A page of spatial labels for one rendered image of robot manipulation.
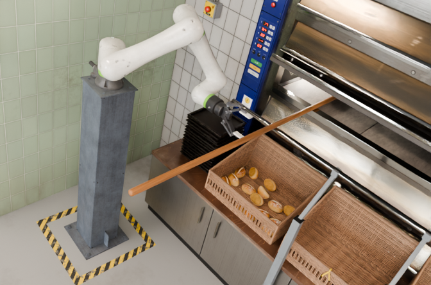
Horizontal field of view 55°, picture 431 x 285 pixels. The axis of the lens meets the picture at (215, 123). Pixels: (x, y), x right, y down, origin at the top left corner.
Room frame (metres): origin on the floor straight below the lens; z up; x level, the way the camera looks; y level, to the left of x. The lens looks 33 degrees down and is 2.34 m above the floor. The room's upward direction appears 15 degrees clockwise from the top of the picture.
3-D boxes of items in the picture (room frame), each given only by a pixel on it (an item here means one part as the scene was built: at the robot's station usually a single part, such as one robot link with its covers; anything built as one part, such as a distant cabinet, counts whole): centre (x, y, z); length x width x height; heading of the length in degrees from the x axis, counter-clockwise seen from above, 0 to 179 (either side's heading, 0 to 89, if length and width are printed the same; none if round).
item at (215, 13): (2.70, 0.21, 1.46); 0.10 x 0.07 x 0.10; 54
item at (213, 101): (1.93, 0.02, 1.20); 0.12 x 0.06 x 0.09; 143
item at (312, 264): (1.62, -0.88, 0.72); 0.56 x 0.49 x 0.28; 54
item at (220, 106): (1.89, -0.03, 1.20); 0.09 x 0.07 x 0.08; 53
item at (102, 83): (1.90, 0.64, 1.23); 0.26 x 0.15 x 0.06; 50
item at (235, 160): (1.98, -0.40, 0.72); 0.56 x 0.49 x 0.28; 53
